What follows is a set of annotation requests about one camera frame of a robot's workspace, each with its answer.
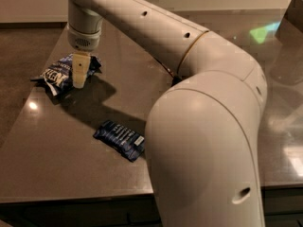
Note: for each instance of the blue chip bag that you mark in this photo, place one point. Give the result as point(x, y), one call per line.
point(58, 75)

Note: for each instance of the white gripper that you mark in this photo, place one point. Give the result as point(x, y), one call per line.
point(83, 39)

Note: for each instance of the blue rxbar blueberry bar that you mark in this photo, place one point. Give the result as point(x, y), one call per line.
point(127, 142)

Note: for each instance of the dark cabinet drawers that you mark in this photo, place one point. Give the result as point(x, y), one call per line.
point(283, 207)

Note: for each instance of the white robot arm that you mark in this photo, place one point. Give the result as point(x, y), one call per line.
point(201, 135)

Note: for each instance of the brown and cream chip bag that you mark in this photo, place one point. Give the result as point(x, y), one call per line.
point(175, 78)

